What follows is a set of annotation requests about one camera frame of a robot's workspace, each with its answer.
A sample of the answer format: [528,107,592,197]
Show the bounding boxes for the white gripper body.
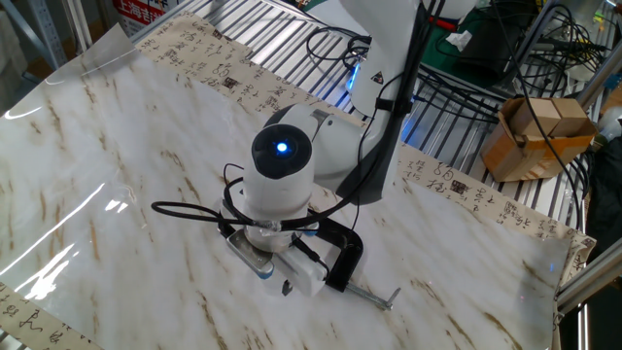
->
[271,244,328,298]

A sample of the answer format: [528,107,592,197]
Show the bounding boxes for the aluminium frame rail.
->
[556,250,622,316]

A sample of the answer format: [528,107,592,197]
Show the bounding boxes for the black device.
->
[456,18,529,88]

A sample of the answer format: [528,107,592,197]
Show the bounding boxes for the crumpled white paper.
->
[444,29,474,53]

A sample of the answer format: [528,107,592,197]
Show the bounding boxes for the silver bracket with blue tips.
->
[225,227,320,281]

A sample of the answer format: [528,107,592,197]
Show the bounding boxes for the grey metal shelf frame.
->
[0,0,69,72]

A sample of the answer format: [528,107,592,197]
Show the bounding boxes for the white round object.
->
[596,105,622,143]

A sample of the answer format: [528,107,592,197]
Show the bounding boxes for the brown cardboard box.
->
[479,96,599,184]

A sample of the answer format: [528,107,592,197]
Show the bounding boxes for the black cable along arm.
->
[151,0,429,234]

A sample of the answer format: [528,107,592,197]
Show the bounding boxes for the aluminium profile post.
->
[575,51,622,112]
[62,0,94,54]

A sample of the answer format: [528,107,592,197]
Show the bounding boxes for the tangled black cables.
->
[415,0,613,229]

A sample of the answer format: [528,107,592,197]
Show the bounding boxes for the green mat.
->
[420,7,519,91]

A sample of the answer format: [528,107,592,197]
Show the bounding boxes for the black bag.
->
[585,135,622,254]

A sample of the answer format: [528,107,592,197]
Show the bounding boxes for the red tool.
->
[421,13,459,33]

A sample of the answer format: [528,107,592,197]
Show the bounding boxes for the black C-clamp with steel screw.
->
[217,213,402,312]

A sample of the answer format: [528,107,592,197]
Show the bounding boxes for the red and white printed box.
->
[112,0,170,38]

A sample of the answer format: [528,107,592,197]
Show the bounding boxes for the beige calligraphy print cloth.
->
[0,10,598,350]

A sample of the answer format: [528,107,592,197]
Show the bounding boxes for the glossy marble pattern sheet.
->
[0,22,572,350]

